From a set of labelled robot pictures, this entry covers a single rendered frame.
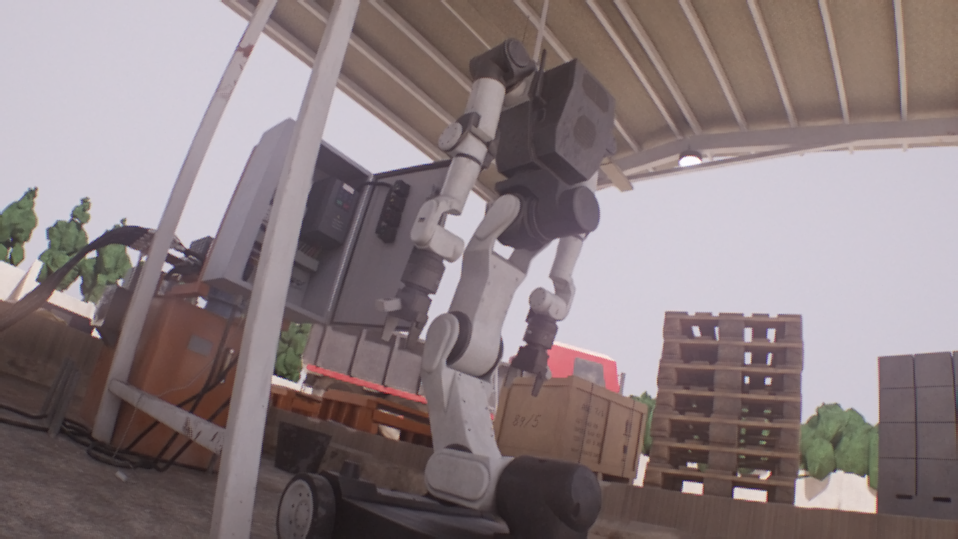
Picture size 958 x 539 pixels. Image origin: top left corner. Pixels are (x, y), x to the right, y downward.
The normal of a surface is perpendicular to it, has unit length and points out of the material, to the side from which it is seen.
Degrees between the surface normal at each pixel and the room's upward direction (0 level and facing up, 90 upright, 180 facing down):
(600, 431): 90
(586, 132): 105
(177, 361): 90
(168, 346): 90
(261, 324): 80
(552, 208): 113
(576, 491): 74
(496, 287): 100
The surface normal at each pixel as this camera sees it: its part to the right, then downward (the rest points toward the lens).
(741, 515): -0.65, -0.42
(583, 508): 0.57, -0.27
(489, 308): 0.62, 0.03
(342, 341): 0.27, -0.30
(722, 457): -0.48, -0.42
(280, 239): 0.76, -0.24
